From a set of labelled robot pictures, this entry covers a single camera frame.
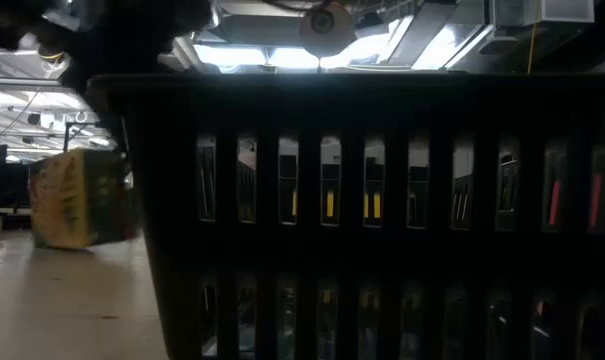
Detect black metal stand frame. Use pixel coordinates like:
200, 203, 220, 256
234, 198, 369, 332
63, 121, 106, 153

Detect black aluminium table frame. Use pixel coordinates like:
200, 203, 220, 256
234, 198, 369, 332
0, 207, 33, 234

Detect black slotted plastic basket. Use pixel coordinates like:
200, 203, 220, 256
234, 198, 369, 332
86, 72, 605, 360

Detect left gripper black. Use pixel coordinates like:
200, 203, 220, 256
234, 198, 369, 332
56, 0, 213, 154

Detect ceiling cord reel yellow cable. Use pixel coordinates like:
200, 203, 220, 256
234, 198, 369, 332
37, 47, 69, 69

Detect yellow hanging cable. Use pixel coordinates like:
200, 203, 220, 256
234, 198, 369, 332
526, 22, 539, 75

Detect yellow green crayon box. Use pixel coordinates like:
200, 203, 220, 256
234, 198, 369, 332
28, 147, 142, 251

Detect yellow plastic basket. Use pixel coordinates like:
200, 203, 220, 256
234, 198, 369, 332
290, 189, 383, 220

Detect white ceiling air unit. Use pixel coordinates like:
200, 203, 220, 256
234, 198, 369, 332
491, 0, 596, 26

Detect black boxy equipment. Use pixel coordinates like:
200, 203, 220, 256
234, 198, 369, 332
0, 143, 32, 209

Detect silver spiral ventilation duct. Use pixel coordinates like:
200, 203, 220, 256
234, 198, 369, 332
204, 0, 223, 29

